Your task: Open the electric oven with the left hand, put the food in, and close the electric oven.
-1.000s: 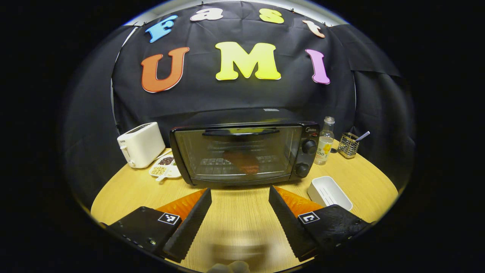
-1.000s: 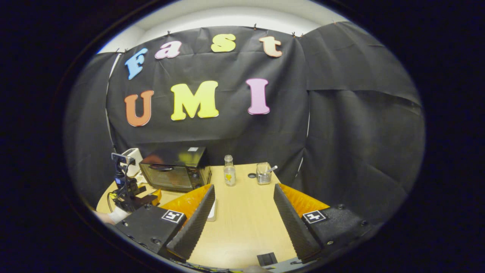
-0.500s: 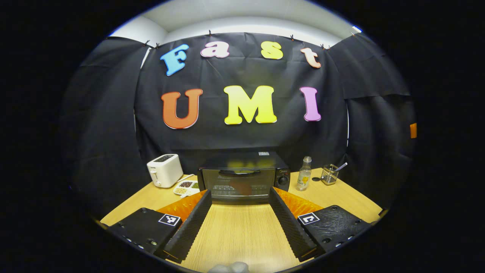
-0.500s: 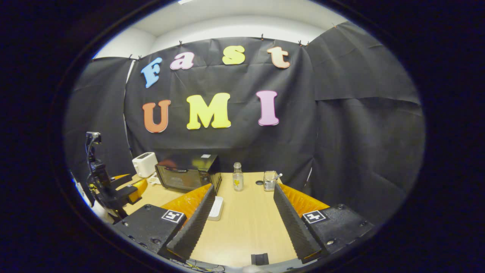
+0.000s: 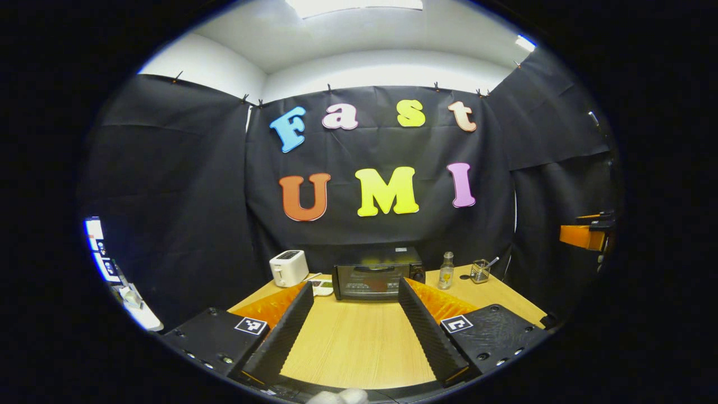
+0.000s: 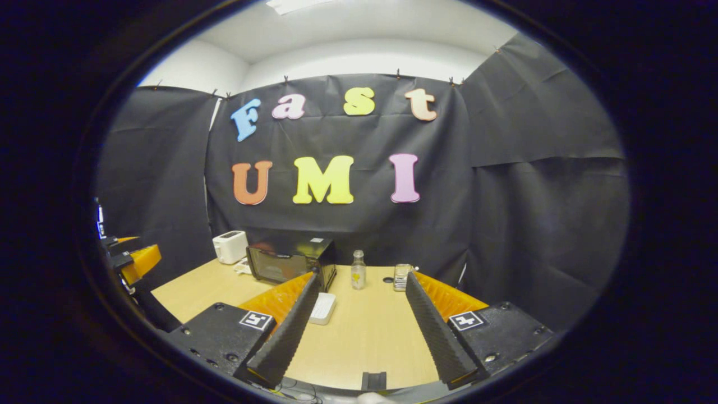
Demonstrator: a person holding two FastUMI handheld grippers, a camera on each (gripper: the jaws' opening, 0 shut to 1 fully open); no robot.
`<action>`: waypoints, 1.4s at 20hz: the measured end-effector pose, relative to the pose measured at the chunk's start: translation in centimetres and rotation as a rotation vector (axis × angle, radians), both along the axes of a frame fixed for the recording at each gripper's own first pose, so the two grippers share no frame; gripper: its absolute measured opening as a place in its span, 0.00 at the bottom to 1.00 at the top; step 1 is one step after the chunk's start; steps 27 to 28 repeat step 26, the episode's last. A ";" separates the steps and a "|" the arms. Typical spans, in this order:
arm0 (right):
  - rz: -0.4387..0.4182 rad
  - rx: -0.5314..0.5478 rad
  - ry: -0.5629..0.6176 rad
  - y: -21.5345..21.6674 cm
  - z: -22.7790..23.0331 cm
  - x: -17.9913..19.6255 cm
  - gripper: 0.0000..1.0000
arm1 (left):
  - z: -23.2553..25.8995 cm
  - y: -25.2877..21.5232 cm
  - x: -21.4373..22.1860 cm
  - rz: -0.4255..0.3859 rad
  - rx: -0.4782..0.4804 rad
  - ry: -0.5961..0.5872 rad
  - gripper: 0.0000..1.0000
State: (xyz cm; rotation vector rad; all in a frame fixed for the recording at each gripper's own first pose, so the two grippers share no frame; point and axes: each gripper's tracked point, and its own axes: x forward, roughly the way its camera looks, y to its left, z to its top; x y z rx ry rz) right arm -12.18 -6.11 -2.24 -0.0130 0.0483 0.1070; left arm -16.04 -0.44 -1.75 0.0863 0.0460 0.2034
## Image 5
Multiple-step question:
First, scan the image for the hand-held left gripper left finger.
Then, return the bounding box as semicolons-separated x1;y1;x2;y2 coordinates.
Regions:
163;281;315;387

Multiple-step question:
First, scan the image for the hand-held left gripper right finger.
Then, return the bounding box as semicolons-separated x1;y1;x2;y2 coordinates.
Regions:
397;276;549;387

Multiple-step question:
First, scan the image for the black electric oven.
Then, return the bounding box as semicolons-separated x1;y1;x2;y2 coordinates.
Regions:
332;246;425;302

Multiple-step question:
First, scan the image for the clear glass bottle yellow label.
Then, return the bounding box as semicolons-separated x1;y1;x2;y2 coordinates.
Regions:
438;251;455;290

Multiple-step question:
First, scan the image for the white toaster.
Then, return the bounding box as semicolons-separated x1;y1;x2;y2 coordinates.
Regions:
269;250;310;288

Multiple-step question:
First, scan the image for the white furniture edge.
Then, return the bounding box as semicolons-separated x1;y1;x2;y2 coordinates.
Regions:
111;281;164;332

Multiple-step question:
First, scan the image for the black backdrop cloth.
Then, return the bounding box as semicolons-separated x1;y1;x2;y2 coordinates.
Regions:
79;48;623;332

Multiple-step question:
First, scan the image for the lit computer screen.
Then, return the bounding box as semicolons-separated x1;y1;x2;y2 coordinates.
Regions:
84;217;122;284

